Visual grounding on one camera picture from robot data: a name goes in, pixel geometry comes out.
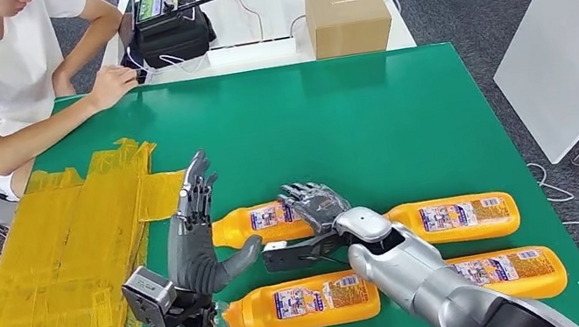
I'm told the black carry bag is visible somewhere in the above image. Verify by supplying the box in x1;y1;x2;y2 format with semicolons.
129;0;222;72

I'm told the yellow taped cardboard sheet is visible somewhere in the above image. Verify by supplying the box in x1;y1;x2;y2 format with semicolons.
0;128;218;327

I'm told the black remote controller with antennas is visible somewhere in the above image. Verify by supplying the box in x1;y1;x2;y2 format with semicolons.
131;0;234;32

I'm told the brown cardboard box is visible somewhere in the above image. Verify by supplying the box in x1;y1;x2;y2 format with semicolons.
302;0;398;63

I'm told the white charging cable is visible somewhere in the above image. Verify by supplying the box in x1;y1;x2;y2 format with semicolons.
125;33;212;84

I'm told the orange detergent bottle clear cap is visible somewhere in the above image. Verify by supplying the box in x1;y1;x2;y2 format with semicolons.
207;195;318;255
211;265;385;327
443;240;572;315
381;184;524;257

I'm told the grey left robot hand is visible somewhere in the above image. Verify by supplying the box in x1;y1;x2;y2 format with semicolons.
148;141;271;304

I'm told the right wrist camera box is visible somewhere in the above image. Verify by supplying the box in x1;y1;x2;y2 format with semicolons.
260;229;351;277

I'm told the white power cable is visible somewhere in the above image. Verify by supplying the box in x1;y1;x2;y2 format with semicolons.
286;0;404;38

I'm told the person's right hand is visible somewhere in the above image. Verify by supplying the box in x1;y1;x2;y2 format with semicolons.
84;60;144;114

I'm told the thin brown desk cable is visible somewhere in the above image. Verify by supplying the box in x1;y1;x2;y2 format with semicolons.
220;0;268;48

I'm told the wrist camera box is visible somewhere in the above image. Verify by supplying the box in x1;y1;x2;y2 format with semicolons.
118;260;184;327
260;229;351;277

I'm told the dark tablet computer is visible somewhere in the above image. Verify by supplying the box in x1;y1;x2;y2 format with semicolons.
108;0;156;89

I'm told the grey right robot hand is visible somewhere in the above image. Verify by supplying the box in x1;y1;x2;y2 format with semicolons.
276;174;356;241

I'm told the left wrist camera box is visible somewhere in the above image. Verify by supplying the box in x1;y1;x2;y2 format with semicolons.
118;260;184;327

